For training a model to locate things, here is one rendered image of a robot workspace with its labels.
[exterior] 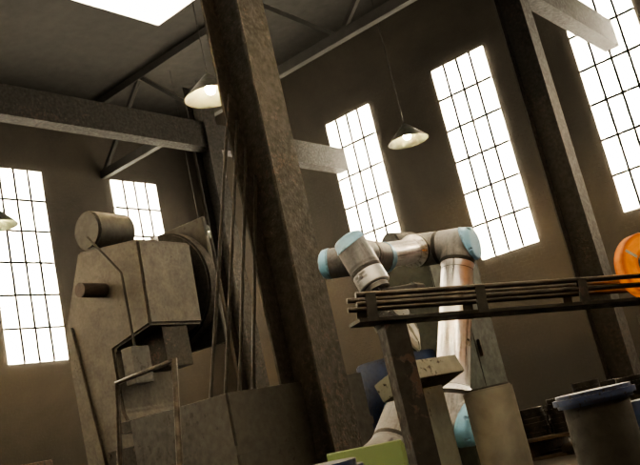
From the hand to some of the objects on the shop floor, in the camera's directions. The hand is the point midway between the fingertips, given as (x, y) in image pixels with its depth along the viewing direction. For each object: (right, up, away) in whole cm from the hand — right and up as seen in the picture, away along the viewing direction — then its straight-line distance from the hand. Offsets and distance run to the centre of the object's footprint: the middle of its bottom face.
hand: (418, 344), depth 221 cm
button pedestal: (+11, -62, -22) cm, 67 cm away
